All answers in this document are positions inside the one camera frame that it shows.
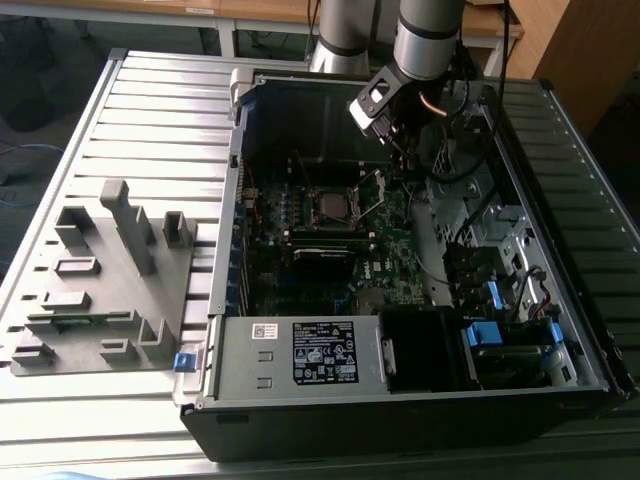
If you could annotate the wooden desk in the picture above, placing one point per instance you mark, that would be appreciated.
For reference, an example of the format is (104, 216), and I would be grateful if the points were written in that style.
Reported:
(125, 6)
(482, 30)

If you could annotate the blue case latch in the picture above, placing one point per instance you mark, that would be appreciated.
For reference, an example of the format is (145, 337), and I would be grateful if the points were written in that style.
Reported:
(184, 362)

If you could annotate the black PC case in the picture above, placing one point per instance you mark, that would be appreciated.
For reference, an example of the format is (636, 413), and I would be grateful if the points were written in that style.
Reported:
(350, 435)

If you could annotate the CPU socket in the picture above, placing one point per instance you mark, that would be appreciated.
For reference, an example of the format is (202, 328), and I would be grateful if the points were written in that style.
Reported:
(315, 207)

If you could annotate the grey parts rack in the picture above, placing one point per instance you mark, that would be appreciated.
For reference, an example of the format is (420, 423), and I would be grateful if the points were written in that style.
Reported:
(115, 300)

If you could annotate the silver CPU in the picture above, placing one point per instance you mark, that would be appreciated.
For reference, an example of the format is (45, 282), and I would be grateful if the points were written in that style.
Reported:
(335, 205)

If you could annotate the black graphics card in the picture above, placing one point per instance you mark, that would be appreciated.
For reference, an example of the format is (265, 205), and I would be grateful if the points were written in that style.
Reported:
(325, 267)

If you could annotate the green motherboard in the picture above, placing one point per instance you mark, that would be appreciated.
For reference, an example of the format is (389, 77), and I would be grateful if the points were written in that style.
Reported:
(395, 260)

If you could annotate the wooden cabinet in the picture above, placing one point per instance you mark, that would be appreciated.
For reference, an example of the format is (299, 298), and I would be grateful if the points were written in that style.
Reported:
(590, 50)

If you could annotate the black plastic air shroud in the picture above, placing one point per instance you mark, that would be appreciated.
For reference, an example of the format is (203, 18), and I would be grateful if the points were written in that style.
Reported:
(420, 350)

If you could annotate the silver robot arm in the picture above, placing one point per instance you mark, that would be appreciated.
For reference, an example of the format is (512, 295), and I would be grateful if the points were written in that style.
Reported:
(425, 45)

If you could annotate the blue disk carrier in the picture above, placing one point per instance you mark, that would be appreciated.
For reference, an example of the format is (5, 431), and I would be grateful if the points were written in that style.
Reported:
(556, 334)
(482, 334)
(493, 295)

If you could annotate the chipset heatsink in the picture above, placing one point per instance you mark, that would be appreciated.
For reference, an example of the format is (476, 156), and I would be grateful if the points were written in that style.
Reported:
(371, 297)

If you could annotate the silver metal drive cage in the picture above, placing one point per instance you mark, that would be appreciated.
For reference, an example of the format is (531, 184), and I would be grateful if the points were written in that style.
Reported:
(445, 200)

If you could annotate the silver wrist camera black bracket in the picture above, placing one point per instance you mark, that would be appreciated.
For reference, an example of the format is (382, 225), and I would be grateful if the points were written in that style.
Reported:
(375, 100)

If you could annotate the grey power supply unit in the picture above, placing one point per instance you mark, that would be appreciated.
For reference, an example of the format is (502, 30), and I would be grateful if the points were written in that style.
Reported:
(240, 365)

